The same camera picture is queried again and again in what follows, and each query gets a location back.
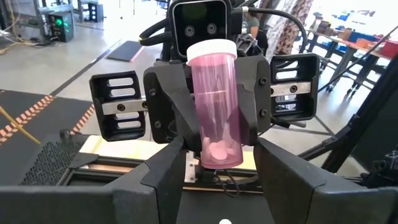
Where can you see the black perforated metal box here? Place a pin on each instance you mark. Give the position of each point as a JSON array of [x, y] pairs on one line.
[[49, 161]]

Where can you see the grey floor mat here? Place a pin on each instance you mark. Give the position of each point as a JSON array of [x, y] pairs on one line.
[[124, 51]]

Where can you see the person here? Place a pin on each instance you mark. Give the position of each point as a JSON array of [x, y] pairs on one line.
[[252, 26]]

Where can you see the long cluttered workbench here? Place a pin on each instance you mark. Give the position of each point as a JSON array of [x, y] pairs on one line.
[[351, 40]]

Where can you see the pink pill bottle white cap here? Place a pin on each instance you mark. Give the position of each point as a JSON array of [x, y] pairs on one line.
[[214, 109]]

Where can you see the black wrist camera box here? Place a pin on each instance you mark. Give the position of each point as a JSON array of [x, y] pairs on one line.
[[199, 18]]

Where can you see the black floor mat striped edge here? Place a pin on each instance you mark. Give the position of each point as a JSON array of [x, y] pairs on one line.
[[18, 102], [62, 115]]

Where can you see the black computer green light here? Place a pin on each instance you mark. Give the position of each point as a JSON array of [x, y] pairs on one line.
[[60, 26]]

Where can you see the light wooden side board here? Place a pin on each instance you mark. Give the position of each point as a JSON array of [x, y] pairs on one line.
[[124, 149]]

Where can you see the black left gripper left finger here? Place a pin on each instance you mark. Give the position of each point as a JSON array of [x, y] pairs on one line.
[[149, 199]]

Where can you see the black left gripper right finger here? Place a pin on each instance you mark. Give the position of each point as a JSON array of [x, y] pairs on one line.
[[298, 199]]

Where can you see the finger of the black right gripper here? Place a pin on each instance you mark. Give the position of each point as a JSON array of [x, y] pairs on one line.
[[168, 102], [255, 93]]

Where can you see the patterned fabric cover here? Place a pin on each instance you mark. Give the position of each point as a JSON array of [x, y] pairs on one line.
[[292, 28]]

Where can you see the red pill bottle white cap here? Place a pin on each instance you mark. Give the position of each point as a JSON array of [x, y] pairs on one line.
[[225, 221]]

